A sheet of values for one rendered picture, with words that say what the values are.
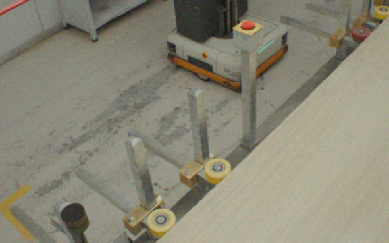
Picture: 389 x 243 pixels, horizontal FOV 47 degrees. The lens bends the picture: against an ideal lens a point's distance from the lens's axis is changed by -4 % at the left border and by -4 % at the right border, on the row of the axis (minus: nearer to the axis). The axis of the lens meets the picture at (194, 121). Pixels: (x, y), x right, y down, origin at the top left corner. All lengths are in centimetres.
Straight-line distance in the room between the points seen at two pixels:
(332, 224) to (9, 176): 213
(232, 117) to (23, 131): 140
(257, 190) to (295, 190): 11
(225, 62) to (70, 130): 111
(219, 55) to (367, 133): 167
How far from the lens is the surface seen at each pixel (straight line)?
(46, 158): 297
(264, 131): 184
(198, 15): 306
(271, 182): 139
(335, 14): 243
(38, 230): 146
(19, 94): 361
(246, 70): 154
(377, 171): 147
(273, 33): 328
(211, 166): 143
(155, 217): 133
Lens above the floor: 195
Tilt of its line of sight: 41 degrees down
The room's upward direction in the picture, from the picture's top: 6 degrees counter-clockwise
